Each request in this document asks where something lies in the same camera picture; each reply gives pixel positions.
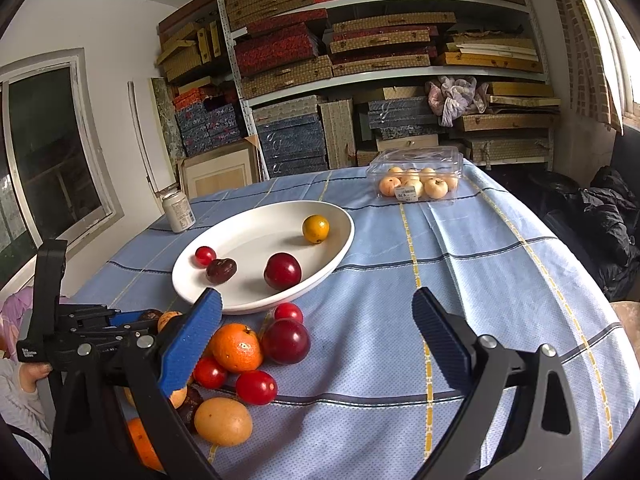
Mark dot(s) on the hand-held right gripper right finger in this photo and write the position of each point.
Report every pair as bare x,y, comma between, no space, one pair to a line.
442,345

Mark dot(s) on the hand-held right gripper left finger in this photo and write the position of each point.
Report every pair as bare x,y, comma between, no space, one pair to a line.
192,345

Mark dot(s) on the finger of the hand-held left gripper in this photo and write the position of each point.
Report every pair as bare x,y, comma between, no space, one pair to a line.
130,331
127,318

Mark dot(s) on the dark brown wrinkled fruit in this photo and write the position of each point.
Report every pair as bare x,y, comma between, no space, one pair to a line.
192,405
221,270
150,315

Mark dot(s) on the red cherry tomato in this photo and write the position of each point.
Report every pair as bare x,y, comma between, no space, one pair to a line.
256,387
210,372
205,256
288,313

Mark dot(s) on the tan round fruit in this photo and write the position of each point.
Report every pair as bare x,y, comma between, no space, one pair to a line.
179,396
169,319

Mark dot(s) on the orange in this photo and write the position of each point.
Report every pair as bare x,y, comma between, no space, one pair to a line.
236,347
142,442

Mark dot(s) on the large pale yellow fruit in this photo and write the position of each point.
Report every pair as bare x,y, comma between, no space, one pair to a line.
223,421

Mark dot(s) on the dark red plum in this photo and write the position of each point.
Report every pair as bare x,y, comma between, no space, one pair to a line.
285,341
282,271

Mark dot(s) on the white oval plate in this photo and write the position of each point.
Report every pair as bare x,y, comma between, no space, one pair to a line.
260,240

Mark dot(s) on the person's left forearm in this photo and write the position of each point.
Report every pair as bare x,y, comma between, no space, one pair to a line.
17,410

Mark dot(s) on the group of pale small fruits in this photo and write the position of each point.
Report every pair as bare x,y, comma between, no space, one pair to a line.
435,187

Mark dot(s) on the person's left hand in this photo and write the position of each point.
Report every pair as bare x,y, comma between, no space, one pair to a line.
36,374

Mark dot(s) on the purple cloth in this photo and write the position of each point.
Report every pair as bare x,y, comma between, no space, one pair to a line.
15,310

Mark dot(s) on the silver drink can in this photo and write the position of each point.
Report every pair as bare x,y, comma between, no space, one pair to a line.
178,211

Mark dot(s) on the white framed window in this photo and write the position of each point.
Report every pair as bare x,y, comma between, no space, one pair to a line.
50,160

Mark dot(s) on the small yellow round fruit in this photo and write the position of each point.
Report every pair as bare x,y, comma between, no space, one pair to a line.
316,229

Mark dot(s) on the cardboard box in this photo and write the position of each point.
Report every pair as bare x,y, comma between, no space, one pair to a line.
220,172

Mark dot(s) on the white narrow board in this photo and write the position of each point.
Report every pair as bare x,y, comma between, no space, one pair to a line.
145,130

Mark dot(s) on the clear plastic clamshell box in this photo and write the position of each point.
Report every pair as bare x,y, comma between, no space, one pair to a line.
414,160

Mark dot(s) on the black clothes pile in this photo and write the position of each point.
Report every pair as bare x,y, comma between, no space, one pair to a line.
595,220

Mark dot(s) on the mottled grey green slab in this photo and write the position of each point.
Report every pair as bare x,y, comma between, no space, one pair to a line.
165,115

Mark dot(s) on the stack of blue red boxes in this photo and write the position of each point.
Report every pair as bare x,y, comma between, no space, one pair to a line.
210,120

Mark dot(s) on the stack of blue patterned boxes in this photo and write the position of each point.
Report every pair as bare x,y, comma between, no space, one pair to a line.
400,115
292,142

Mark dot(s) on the upright tan woven box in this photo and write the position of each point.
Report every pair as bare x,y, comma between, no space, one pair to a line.
337,132

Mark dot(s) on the crumpled pink plastic bag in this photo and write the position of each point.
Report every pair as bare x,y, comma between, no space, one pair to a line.
455,97

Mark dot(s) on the stack of yellow brown boxes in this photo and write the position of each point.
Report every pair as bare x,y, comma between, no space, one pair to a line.
187,55

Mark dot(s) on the stack of red patterned boxes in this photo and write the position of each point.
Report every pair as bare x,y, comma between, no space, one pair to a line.
275,47

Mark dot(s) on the brick pattern curtain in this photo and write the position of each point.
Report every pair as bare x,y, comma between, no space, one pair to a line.
580,45

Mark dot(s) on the bright window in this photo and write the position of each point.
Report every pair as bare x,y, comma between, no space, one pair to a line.
617,35

